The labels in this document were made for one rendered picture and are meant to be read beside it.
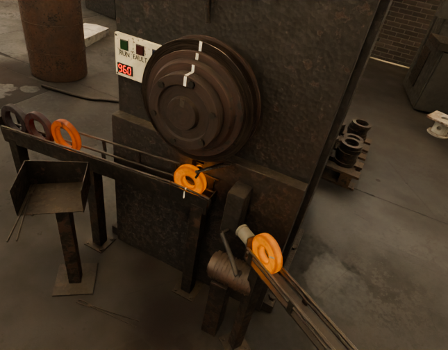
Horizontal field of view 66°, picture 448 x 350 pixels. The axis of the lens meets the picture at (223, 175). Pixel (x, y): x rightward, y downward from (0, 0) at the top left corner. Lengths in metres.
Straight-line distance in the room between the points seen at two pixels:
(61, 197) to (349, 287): 1.71
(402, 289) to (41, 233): 2.26
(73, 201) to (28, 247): 0.75
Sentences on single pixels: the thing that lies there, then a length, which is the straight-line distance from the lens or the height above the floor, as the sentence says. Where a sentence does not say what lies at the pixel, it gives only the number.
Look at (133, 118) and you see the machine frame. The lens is 1.69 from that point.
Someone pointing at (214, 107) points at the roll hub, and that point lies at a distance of 1.15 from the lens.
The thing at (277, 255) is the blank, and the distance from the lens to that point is 1.27.
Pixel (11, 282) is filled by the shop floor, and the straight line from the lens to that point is 2.19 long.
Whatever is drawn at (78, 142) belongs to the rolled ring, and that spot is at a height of 0.68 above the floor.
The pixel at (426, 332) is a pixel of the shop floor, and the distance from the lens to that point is 2.42.
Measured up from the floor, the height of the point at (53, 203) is 0.60.
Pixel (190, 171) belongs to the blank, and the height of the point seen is 0.80.
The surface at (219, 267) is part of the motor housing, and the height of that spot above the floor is 0.51.
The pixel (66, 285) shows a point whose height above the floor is 0.01.
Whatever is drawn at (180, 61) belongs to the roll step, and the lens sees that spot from 1.23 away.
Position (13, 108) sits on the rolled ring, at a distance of 2.14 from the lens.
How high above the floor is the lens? 1.68
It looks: 37 degrees down
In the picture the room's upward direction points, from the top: 11 degrees clockwise
